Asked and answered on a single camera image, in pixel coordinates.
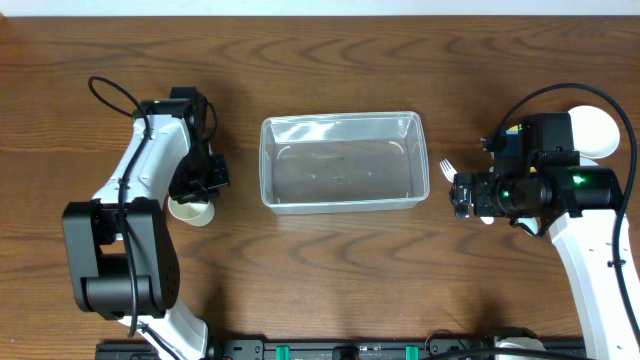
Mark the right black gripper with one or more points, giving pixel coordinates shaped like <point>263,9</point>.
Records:
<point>463,194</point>

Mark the clear plastic storage box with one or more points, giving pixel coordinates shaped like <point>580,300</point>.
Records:
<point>344,162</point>

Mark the white plastic cup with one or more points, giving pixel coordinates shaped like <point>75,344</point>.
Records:
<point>196,214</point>

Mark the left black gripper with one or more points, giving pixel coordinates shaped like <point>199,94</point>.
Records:
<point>198,185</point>

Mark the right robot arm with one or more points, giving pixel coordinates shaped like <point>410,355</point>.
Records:
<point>576,207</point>

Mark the black mounting rail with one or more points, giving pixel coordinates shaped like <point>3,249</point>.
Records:
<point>442,344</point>

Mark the white plastic bowl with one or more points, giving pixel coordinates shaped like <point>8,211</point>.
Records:
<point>595,132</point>

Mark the mint green plastic spoon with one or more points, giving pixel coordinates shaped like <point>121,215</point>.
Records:
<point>529,225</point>

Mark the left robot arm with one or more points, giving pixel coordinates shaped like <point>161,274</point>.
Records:
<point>122,260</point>

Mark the white plastic fork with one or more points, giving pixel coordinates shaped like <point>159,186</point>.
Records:
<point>448,170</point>

